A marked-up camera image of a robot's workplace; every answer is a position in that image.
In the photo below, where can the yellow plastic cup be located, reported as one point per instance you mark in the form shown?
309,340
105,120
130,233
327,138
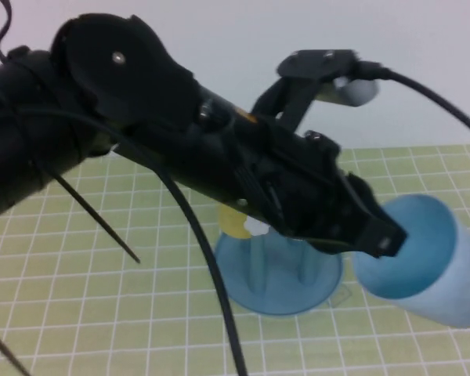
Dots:
231,224

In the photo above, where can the green grid pattern table mat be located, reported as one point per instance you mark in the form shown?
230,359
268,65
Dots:
102,313

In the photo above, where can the blue cup stand with pegs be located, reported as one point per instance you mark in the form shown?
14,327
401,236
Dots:
282,291

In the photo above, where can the transparent rectangular tape piece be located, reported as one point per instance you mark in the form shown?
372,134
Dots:
348,293

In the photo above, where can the light blue plastic cup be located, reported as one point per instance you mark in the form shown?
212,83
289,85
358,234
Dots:
427,270

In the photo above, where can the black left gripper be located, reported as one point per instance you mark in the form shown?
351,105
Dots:
293,176

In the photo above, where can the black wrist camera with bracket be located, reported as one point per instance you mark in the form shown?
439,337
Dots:
317,62

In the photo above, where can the black zip tie tail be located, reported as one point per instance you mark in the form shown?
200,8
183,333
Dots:
4,347
102,224

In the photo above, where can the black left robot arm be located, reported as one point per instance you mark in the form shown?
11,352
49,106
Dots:
102,78

